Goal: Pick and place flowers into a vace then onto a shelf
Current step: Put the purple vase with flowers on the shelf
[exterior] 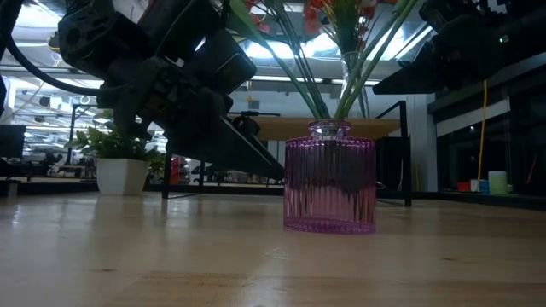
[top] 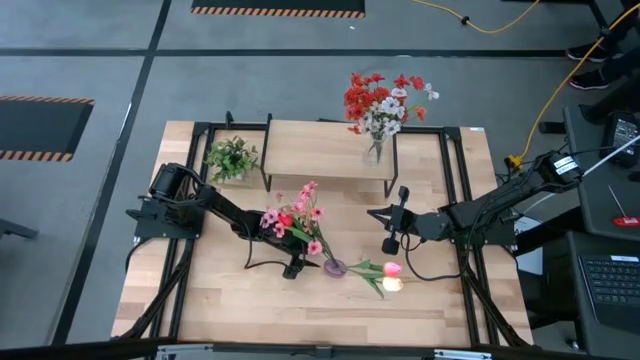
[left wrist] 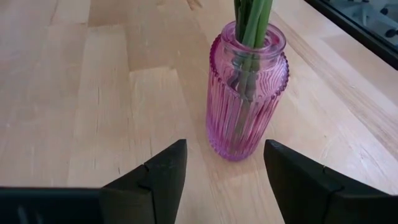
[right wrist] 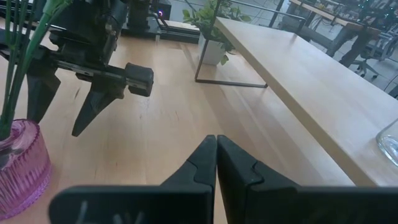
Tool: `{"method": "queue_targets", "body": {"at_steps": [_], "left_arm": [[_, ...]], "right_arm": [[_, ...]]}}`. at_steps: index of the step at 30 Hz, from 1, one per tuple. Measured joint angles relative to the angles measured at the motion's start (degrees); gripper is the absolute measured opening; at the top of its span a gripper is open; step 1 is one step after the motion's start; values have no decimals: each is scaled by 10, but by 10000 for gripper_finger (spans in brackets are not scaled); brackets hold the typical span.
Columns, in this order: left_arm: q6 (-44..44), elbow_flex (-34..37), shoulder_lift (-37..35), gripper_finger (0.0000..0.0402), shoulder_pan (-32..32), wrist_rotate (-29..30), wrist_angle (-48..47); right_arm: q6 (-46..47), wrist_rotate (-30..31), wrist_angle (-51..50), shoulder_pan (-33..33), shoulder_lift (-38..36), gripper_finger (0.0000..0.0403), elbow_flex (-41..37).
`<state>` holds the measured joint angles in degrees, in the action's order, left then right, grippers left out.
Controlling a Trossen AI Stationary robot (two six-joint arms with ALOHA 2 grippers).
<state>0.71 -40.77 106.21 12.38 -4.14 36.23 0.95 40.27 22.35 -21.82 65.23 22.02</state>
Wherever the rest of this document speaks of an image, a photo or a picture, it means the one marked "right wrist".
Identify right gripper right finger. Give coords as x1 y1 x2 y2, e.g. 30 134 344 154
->
217 135 398 224

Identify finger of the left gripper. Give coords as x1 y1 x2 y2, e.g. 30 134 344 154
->
26 60 62 124
71 77 125 138

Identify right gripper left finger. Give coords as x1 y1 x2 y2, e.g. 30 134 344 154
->
49 135 217 224

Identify yellow tulip short stem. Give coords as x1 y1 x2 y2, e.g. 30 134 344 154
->
6 0 73 131

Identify purple ribbed glass vase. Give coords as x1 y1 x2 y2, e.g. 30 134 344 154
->
0 119 53 221

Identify clear glass vase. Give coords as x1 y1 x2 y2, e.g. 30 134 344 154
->
375 119 398 167

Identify wooden shelf black legs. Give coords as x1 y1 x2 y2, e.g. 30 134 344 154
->
195 0 398 187

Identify green plant white pot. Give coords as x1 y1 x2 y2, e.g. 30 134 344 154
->
182 0 252 66

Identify grey office chair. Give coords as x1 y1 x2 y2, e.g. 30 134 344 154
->
353 29 394 80

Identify wooden background table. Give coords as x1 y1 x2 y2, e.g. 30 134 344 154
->
287 0 382 68

